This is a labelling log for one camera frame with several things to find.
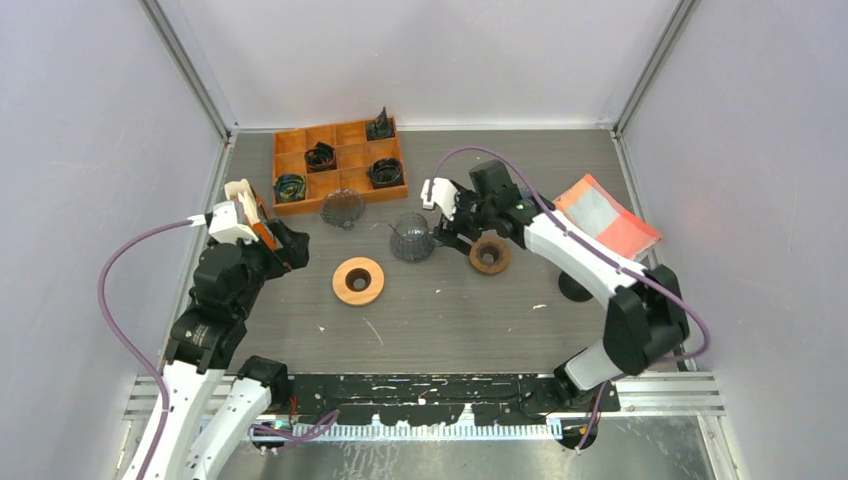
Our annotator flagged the stack of paper filters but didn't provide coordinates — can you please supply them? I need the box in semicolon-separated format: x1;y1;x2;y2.
228;188;258;220

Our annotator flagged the orange grey folded cloth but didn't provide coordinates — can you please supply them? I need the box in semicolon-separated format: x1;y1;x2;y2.
553;174;662;261

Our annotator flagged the clear smoky glass dripper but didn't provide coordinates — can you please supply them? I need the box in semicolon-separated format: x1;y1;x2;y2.
319;188;366;231

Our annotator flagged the black round base disc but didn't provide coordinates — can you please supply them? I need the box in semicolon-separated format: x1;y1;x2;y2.
557;271;594;303

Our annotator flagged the orange filter holder box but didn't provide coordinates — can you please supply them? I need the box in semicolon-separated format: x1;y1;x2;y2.
224;178;278;250

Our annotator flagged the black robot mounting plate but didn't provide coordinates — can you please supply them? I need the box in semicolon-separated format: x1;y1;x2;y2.
274;373;597;427

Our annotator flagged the rolled black tie back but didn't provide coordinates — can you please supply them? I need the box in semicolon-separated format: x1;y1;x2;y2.
365;107;395;141

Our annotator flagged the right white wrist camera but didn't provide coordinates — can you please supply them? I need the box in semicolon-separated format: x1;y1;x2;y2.
420;177;459;221

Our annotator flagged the rolled black tie middle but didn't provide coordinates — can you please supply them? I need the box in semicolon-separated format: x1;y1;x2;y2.
304;141;337;173

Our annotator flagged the grey glass server jug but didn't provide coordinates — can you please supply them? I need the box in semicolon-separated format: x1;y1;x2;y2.
389;212;435;263

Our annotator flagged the dark wooden dripper ring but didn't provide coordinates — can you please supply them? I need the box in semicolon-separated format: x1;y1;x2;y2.
468;236;513;277

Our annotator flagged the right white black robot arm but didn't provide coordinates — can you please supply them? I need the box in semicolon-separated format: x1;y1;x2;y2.
421;159;690;411

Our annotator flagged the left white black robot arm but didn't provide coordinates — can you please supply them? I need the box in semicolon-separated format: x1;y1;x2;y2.
124;214;310;479

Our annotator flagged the orange wooden compartment tray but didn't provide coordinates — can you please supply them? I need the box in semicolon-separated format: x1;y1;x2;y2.
271;119;410;216

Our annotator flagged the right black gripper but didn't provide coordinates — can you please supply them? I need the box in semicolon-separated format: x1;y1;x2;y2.
432;183;495;255

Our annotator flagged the light wooden dripper ring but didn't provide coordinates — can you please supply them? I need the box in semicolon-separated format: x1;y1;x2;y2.
331;256;386;308

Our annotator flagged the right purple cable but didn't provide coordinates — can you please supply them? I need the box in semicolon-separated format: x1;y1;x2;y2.
430;145;711;452

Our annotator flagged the rolled black tie right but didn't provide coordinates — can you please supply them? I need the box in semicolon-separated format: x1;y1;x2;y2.
367;157;404;189

